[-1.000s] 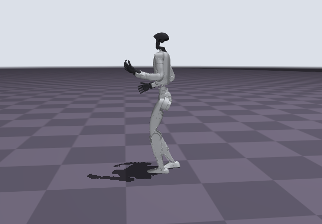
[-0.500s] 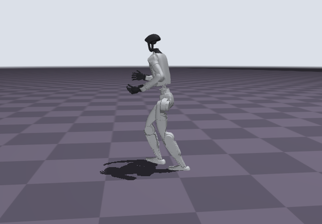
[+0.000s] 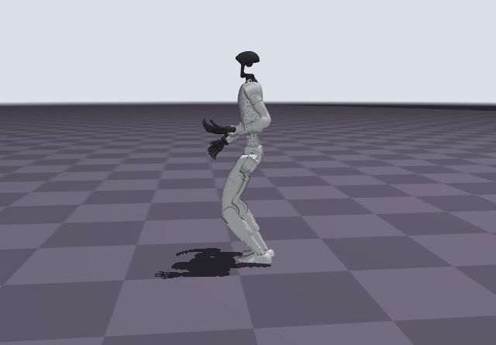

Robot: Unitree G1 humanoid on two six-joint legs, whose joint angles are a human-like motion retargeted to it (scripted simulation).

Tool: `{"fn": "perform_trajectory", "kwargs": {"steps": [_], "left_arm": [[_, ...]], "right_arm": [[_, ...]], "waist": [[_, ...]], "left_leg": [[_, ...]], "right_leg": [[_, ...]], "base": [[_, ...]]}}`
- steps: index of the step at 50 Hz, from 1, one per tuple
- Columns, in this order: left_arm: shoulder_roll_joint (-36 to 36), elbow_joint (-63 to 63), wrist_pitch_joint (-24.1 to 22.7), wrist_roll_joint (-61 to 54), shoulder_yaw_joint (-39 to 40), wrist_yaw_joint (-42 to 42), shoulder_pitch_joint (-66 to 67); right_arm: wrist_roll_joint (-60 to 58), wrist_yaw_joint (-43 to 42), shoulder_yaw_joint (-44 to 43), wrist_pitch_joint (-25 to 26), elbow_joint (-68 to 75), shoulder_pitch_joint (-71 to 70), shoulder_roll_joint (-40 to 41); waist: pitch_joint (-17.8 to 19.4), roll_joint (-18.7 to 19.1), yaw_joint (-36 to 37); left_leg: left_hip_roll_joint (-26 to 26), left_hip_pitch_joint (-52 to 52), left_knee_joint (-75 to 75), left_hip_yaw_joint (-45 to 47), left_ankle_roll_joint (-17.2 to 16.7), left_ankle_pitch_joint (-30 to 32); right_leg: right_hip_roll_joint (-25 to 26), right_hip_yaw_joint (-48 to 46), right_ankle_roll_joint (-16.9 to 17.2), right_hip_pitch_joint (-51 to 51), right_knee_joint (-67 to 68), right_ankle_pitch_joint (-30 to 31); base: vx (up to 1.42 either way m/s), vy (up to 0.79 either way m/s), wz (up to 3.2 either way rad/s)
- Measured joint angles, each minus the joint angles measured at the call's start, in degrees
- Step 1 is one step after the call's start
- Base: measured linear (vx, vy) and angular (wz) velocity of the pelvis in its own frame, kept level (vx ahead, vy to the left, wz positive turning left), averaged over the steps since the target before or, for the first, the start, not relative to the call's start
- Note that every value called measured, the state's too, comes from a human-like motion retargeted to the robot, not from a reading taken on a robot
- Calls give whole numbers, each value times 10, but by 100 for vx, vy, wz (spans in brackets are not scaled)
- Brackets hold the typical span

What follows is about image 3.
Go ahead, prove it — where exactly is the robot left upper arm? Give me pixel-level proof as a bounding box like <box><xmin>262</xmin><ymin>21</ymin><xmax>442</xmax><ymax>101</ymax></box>
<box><xmin>243</xmin><ymin>84</ymin><xmax>271</xmax><ymax>128</ymax></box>

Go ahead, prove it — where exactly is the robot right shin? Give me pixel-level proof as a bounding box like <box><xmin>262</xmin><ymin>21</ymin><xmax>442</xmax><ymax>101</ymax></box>
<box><xmin>243</xmin><ymin>209</ymin><xmax>267</xmax><ymax>251</ymax></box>

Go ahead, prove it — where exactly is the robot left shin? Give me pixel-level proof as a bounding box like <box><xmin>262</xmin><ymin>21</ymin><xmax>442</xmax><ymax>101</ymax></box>
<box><xmin>221</xmin><ymin>207</ymin><xmax>264</xmax><ymax>256</ymax></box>

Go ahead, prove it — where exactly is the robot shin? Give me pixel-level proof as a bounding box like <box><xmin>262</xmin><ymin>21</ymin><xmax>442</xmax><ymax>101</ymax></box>
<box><xmin>221</xmin><ymin>207</ymin><xmax>264</xmax><ymax>256</ymax></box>
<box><xmin>243</xmin><ymin>209</ymin><xmax>267</xmax><ymax>251</ymax></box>

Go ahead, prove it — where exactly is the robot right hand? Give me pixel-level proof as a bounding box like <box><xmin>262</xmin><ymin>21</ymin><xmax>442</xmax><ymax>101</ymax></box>
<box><xmin>208</xmin><ymin>136</ymin><xmax>229</xmax><ymax>159</ymax></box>

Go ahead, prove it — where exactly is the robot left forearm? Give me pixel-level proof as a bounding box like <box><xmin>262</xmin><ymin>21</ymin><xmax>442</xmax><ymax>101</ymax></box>
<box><xmin>227</xmin><ymin>117</ymin><xmax>269</xmax><ymax>137</ymax></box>

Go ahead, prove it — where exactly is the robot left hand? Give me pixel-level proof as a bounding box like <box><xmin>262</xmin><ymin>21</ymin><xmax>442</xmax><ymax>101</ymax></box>
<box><xmin>203</xmin><ymin>119</ymin><xmax>236</xmax><ymax>136</ymax></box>

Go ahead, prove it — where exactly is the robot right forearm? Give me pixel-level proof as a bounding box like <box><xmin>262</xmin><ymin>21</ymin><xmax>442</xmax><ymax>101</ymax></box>
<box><xmin>226</xmin><ymin>123</ymin><xmax>241</xmax><ymax>143</ymax></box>

